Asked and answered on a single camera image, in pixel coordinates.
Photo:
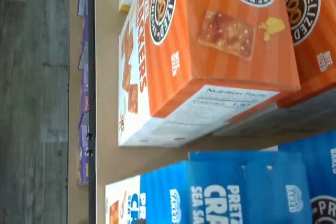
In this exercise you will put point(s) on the blue white Pretzelized crackers box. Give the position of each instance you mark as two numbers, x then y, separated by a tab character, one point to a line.
223	182
323	161

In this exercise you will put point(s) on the purple boxes on lower shelf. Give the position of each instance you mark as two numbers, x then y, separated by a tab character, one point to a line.
73	77

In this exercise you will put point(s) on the orange Pretzelized crackers box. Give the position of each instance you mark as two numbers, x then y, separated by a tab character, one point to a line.
210	58
315	24

